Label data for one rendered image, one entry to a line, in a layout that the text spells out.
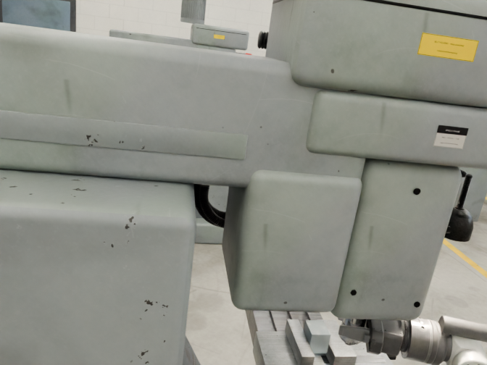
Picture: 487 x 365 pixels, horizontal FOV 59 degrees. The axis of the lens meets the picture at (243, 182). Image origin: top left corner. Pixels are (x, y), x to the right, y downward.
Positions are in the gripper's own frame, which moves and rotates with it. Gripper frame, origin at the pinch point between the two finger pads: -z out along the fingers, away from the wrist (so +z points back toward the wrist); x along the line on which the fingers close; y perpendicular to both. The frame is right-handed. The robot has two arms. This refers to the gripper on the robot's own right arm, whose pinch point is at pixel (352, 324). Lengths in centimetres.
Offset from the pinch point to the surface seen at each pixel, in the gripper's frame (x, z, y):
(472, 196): -446, 178, 84
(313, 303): 16.1, -10.0, -13.1
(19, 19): -518, -477, -52
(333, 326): -22.5, -1.0, 16.6
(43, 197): 37, -47, -33
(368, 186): 11.9, -4.6, -34.4
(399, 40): 16, -5, -57
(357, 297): 11.4, -2.2, -13.4
